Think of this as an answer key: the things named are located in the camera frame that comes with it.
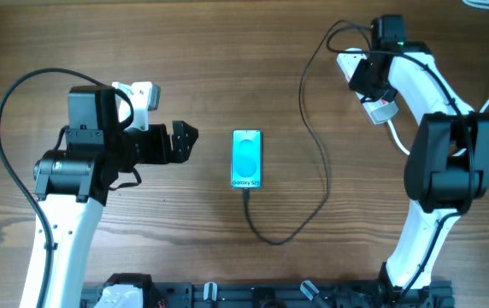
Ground turquoise Galaxy smartphone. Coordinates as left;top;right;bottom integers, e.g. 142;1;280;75
231;129;262;189

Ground black USB charging cable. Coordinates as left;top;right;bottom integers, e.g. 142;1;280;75
242;20;374;246

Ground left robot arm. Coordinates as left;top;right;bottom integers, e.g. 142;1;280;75
20;86;199;307

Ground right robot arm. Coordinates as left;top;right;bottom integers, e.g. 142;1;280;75
350;15;489;291

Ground white power strip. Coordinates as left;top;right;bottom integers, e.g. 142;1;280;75
336;48;398;125

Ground black mounting rail base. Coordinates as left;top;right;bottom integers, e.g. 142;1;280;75
81;280;455;308

